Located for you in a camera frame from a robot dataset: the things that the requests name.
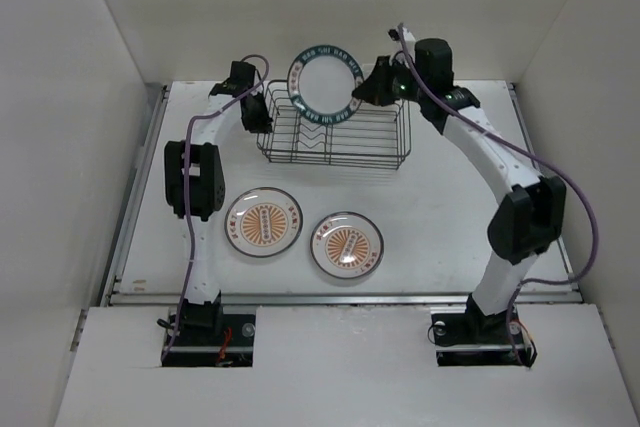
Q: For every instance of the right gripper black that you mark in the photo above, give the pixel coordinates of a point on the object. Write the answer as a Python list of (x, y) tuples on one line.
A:
[(374, 87)]

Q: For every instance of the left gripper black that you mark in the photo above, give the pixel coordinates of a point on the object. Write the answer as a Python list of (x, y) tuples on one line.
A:
[(260, 125)]

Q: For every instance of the rearmost teal lettered plate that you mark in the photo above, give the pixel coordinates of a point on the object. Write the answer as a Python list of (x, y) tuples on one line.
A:
[(320, 82)]

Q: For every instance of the red rim plate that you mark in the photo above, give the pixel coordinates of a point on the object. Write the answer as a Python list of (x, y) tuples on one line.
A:
[(263, 222)]

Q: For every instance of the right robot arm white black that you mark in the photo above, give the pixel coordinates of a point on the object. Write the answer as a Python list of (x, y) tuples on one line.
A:
[(530, 206)]

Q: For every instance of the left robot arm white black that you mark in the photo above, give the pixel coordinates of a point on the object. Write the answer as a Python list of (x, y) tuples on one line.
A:
[(195, 189)]

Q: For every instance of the grey wire dish rack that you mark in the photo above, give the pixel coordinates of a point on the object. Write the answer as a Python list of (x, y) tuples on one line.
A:
[(374, 137)]

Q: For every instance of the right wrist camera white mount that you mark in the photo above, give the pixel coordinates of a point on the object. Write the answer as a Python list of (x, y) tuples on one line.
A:
[(402, 40)]

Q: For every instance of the right side rail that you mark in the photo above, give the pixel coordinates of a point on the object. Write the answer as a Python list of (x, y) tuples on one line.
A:
[(530, 137)]

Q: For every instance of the left side rail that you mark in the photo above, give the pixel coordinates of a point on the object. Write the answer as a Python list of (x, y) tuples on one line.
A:
[(109, 273)]

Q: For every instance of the aluminium front rail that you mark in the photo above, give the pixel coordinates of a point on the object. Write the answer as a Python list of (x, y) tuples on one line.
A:
[(141, 299)]

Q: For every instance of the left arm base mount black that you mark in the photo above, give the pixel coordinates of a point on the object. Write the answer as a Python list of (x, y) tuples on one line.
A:
[(228, 345)]

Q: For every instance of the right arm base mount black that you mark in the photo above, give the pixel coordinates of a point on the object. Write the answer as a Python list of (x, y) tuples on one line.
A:
[(467, 338)]

